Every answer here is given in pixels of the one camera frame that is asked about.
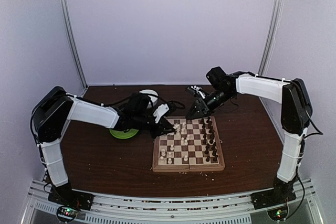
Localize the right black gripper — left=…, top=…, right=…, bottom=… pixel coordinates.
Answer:
left=186, top=88, right=234, bottom=120

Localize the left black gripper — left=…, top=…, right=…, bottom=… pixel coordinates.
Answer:
left=133, top=112, right=175, bottom=139

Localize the wooden chess board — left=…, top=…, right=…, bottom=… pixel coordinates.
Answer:
left=152, top=116, right=225, bottom=173

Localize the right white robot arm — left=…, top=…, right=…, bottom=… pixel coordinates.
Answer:
left=186, top=67, right=312, bottom=204

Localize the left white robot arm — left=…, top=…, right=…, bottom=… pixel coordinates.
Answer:
left=30, top=86, right=177, bottom=205

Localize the white ceramic bowl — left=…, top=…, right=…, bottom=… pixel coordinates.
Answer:
left=139, top=89, right=158, bottom=109

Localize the green plastic plate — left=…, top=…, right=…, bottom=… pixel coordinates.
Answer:
left=109, top=129, right=139, bottom=140

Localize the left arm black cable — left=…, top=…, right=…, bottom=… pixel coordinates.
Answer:
left=99, top=95, right=186, bottom=112

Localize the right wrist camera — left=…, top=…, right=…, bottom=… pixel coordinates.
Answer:
left=206, top=67, right=227, bottom=90

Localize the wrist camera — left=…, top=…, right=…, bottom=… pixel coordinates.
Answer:
left=206, top=67, right=227, bottom=90
left=123, top=93, right=150, bottom=116

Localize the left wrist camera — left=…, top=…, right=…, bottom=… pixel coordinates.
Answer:
left=123, top=93, right=150, bottom=116

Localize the right aluminium frame post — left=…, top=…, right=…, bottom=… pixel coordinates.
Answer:
left=258, top=0, right=284, bottom=76

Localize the aluminium frame post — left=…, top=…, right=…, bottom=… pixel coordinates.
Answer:
left=60, top=0, right=88, bottom=89
left=258, top=0, right=284, bottom=76

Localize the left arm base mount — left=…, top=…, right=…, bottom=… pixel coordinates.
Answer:
left=48, top=191, right=94, bottom=210

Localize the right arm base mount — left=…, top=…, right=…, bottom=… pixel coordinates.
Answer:
left=251, top=189, right=297, bottom=210

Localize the aluminium front rail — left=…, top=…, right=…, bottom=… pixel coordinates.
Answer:
left=26, top=178, right=320, bottom=224

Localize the left aluminium frame post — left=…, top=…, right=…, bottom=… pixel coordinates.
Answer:
left=60, top=0, right=88, bottom=89

